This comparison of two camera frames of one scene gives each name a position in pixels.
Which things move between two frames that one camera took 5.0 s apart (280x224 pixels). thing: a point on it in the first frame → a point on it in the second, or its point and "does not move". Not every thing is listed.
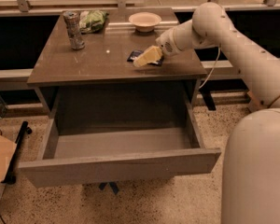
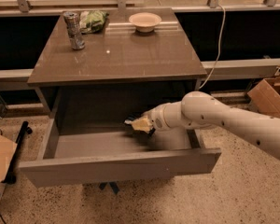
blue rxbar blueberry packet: [137, 53] → [132, 118]
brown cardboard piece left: [2, 152] does not move
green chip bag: [92, 21] does not move
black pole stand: [24, 131] does not move
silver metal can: [74, 29] does not move
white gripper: [165, 43] → [156, 117]
